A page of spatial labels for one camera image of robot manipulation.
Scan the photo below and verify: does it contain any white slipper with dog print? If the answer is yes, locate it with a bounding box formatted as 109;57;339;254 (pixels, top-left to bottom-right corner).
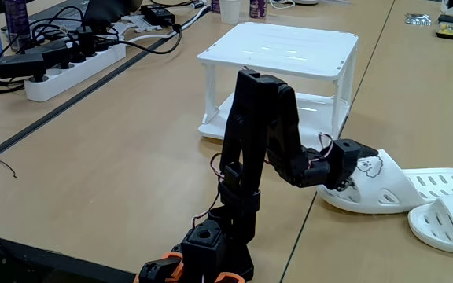
315;148;453;215
407;187;453;255

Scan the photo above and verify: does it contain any white two-tier shoe rack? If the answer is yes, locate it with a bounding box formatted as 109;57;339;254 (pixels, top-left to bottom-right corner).
197;21;359;153

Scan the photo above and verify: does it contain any orange and black clamp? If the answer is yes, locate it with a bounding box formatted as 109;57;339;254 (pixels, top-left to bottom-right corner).
134;252;185;283
213;270;247;283

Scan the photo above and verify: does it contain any white paper cup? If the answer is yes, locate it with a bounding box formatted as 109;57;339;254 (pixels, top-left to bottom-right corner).
219;0;242;24

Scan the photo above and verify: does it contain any black power brick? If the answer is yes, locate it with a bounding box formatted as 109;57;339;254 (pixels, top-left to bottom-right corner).
139;3;176;27

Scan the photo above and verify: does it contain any white power strip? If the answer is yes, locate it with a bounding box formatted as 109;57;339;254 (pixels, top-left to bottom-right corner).
24;42;127;102

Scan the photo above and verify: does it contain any black plug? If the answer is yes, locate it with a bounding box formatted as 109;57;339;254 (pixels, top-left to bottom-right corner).
76;25;96;58

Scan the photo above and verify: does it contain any black power adapter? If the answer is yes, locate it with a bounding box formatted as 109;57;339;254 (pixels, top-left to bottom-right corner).
24;39;71;71
0;53;47;83

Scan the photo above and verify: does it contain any tall purple drink can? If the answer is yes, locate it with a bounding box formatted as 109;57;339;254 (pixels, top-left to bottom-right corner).
4;0;32;51

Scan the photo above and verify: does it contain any black cable with connector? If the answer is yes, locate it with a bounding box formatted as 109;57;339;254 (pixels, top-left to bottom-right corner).
92;22;183;56

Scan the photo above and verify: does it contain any white printed bracket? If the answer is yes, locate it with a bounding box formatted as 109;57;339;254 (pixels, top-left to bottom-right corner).
126;14;164;33
110;21;133;39

